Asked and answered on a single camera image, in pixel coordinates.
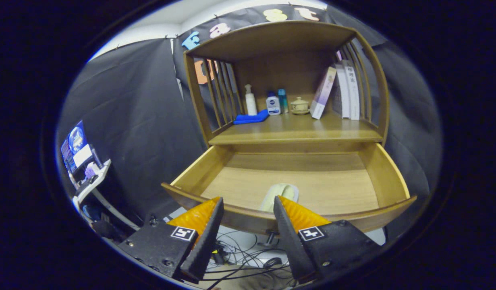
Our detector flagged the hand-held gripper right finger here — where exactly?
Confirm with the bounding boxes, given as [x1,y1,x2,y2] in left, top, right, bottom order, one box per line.
[273,195,383,282]

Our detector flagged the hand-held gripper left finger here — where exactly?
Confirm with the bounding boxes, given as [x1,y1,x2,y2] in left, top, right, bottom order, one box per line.
[118,197,225,282]

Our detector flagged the pale green ceramic dish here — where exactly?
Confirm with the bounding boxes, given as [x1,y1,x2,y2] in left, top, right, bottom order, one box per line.
[259,183,300,213]

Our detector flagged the wooden drawer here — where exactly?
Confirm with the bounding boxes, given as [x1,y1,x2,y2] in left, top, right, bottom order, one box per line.
[161,143,417,247]

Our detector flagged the wooden countertop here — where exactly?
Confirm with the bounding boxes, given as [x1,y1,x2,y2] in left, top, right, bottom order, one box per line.
[209,111,383,145]

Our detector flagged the wooden cabinet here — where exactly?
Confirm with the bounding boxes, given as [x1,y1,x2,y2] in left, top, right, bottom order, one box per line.
[183,21,390,153]

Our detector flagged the white side table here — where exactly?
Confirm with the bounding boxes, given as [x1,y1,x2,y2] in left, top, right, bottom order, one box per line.
[73,159,141,232]

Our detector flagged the blue folded cloth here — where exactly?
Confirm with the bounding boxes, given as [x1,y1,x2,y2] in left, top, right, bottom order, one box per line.
[233,110,270,125]

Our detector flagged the small lidded ceramic cup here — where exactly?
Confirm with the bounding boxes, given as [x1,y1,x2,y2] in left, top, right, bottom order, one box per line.
[290,97,310,115]

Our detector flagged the white lotion bottle blue cap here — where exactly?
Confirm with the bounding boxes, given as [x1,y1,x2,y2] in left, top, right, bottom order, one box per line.
[266,91,281,116]

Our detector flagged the small purple object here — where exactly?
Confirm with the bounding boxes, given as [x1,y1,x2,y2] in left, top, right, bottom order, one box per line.
[85,162,101,180]

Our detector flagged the white pump bottle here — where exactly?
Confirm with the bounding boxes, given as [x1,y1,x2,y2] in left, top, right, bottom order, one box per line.
[244,84,258,116]

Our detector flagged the teal bottle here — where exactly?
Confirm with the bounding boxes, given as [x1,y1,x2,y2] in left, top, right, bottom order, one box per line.
[277,89,289,114]

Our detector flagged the black backdrop cloth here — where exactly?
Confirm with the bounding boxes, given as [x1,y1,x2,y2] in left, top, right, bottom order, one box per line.
[56,4,444,242]

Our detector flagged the pale purple white book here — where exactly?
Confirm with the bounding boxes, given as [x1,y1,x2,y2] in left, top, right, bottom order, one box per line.
[310,66,337,120]

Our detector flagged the white book black spine text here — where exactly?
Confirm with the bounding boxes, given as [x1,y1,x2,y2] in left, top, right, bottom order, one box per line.
[343,60,360,120]

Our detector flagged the black floor cables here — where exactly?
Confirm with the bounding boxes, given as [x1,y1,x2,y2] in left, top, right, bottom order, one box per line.
[203,230,297,282]

